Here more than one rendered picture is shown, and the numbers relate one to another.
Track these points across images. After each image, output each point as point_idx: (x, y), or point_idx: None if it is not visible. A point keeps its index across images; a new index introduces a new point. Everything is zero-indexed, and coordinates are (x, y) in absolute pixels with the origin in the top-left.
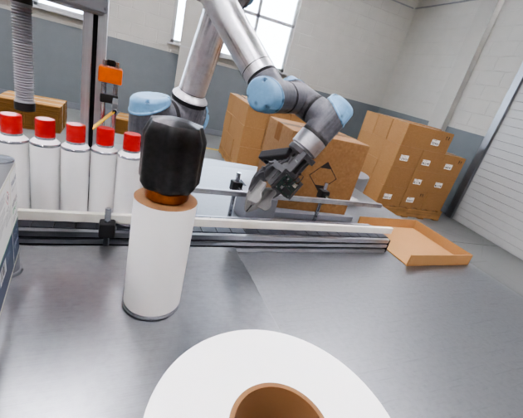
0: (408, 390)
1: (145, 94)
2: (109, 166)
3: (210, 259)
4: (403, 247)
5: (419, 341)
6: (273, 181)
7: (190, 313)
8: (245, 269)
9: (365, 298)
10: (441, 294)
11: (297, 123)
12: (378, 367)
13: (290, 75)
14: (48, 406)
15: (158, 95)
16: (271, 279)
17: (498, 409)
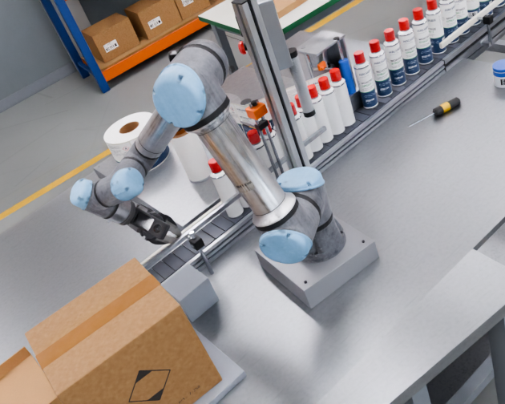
0: (84, 236)
1: (302, 173)
2: None
3: (191, 208)
4: (17, 393)
5: (64, 268)
6: (149, 208)
7: (183, 181)
8: (169, 216)
9: (90, 278)
10: (16, 333)
11: (132, 316)
12: (96, 236)
13: (125, 168)
14: (202, 144)
15: (291, 179)
16: (157, 246)
17: (40, 255)
